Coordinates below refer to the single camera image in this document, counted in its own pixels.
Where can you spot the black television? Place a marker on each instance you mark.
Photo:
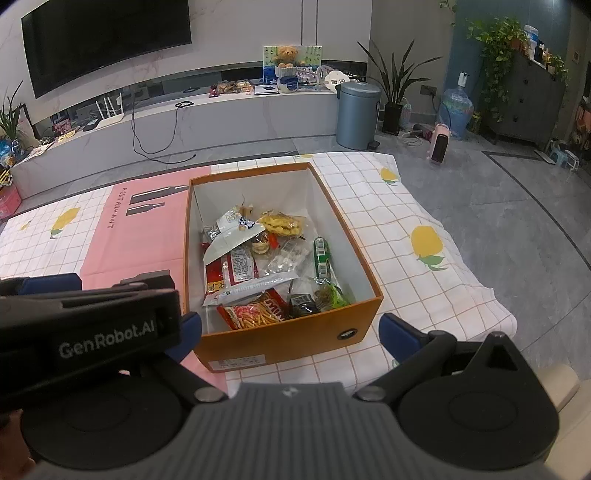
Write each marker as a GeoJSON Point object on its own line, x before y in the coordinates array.
{"type": "Point", "coordinates": [106, 37]}

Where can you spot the red stick snack packet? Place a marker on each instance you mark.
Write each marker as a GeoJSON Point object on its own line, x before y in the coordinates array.
{"type": "Point", "coordinates": [251, 311]}

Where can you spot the dark hair dryer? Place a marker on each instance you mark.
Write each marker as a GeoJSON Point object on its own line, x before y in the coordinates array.
{"type": "Point", "coordinates": [418, 132]}

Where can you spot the white router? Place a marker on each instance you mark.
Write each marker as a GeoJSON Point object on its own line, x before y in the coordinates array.
{"type": "Point", "coordinates": [108, 122]}

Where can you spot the small white stools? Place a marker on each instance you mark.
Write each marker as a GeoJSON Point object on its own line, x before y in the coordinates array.
{"type": "Point", "coordinates": [570, 159]}

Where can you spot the pink space heater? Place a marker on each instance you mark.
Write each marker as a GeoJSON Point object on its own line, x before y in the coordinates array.
{"type": "Point", "coordinates": [439, 144]}

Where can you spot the green picture board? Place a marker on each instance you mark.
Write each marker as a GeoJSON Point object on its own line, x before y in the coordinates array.
{"type": "Point", "coordinates": [311, 55]}

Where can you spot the grey trash can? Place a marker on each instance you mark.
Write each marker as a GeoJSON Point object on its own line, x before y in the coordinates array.
{"type": "Point", "coordinates": [358, 115]}

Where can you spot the grey marble tv bench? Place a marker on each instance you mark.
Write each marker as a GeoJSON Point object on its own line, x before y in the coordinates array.
{"type": "Point", "coordinates": [231, 120]}

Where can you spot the pile of small snacks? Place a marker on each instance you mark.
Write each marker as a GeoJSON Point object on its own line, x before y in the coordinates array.
{"type": "Point", "coordinates": [231, 86]}

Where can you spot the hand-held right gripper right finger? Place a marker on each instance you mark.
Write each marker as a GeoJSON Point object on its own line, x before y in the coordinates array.
{"type": "Point", "coordinates": [397, 334]}

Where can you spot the yellow snack packet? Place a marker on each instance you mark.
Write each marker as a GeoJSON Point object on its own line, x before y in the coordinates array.
{"type": "Point", "coordinates": [279, 224]}

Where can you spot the green sausage stick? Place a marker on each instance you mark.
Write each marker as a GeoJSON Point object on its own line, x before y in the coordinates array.
{"type": "Point", "coordinates": [322, 258]}

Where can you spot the lemon print tablecloth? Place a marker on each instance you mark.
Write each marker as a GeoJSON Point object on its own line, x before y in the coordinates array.
{"type": "Point", "coordinates": [415, 286]}

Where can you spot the tall potted leaf plant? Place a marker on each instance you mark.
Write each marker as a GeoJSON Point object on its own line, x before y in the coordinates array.
{"type": "Point", "coordinates": [397, 78]}

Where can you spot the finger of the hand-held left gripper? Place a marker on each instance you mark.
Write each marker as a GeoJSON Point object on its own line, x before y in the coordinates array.
{"type": "Point", "coordinates": [46, 282]}
{"type": "Point", "coordinates": [147, 279]}

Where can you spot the green brown clear snack packet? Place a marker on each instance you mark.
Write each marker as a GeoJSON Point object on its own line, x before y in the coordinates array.
{"type": "Point", "coordinates": [330, 295]}

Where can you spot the blue water jug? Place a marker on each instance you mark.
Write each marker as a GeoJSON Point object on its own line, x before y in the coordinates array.
{"type": "Point", "coordinates": [457, 110]}

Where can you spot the grey seed snack packet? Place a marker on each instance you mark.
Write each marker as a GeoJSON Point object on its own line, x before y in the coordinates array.
{"type": "Point", "coordinates": [226, 237]}

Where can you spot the red packet with white label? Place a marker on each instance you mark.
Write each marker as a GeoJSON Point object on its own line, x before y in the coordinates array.
{"type": "Point", "coordinates": [238, 267]}

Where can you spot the blue white tub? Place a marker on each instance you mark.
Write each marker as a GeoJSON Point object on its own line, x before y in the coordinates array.
{"type": "Point", "coordinates": [288, 85]}

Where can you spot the grey drawer cabinet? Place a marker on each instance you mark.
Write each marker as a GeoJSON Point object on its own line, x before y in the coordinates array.
{"type": "Point", "coordinates": [531, 101]}

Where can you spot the pink card box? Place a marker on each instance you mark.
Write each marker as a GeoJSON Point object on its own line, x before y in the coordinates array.
{"type": "Point", "coordinates": [62, 127]}

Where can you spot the bushy green plant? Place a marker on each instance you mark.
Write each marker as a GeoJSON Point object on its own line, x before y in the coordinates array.
{"type": "Point", "coordinates": [496, 46]}

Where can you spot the potted grass plant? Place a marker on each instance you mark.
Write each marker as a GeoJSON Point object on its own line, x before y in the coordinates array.
{"type": "Point", "coordinates": [10, 120]}

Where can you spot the black set-top box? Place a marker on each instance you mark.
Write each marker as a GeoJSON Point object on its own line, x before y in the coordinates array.
{"type": "Point", "coordinates": [91, 125]}

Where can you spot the orange cardboard box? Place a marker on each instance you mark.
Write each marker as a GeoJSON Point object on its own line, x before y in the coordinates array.
{"type": "Point", "coordinates": [277, 344]}

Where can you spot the brown pastry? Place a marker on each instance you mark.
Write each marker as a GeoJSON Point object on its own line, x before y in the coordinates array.
{"type": "Point", "coordinates": [261, 244]}

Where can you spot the pink table mat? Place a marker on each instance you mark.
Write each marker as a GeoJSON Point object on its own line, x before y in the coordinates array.
{"type": "Point", "coordinates": [138, 240]}

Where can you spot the pink storage box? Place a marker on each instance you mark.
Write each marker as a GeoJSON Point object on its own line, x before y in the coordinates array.
{"type": "Point", "coordinates": [8, 203]}

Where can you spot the beige cushion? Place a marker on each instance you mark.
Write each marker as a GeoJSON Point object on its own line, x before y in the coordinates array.
{"type": "Point", "coordinates": [556, 383]}

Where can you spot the white round plug board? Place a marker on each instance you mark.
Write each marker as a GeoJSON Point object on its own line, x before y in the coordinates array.
{"type": "Point", "coordinates": [336, 79]}

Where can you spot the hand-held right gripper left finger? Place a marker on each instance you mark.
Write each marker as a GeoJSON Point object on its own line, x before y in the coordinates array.
{"type": "Point", "coordinates": [189, 330]}

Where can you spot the red packet with yellow label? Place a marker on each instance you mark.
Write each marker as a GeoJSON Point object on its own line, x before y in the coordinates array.
{"type": "Point", "coordinates": [214, 277]}

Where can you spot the brown teddy bear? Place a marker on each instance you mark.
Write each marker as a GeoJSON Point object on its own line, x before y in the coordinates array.
{"type": "Point", "coordinates": [287, 55]}

